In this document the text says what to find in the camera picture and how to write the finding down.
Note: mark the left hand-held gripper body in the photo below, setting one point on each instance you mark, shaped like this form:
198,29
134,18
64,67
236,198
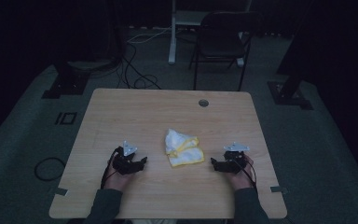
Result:
125,163

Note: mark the grey round table grommet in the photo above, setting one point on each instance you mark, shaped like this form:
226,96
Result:
203,103

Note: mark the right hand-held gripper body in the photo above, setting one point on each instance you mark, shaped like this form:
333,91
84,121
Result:
233,160

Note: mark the white desk frame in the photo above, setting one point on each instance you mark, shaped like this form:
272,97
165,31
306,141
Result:
172,37

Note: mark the person's left hand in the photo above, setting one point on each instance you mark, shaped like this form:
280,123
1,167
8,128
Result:
118,180

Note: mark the black stand with flat base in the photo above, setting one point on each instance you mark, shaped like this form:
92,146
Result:
289,93
66,84

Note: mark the black folding chair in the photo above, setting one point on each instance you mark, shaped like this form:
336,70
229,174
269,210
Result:
219,43

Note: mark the grey tape strip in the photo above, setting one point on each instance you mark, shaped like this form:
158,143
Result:
278,189
60,191

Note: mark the white cloth with yellow edge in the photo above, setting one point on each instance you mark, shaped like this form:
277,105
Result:
183,149

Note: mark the person's right hand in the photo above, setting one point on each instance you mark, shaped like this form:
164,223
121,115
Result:
242,179

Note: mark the grey round stand base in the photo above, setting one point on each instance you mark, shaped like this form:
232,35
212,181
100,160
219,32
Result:
90,64

